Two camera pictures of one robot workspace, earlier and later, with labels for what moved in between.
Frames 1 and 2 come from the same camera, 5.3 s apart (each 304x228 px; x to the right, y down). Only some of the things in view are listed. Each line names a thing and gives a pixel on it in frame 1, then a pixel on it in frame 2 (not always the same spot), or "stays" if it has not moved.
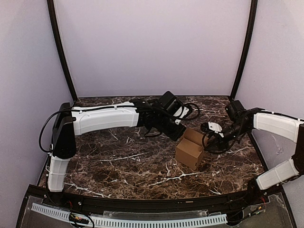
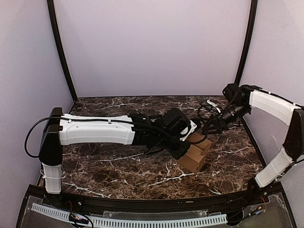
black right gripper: x=221 y=145 -> x=218 y=122
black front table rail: x=37 y=193 stays
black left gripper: x=175 y=136 -> x=177 y=154
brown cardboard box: x=190 y=150 stays
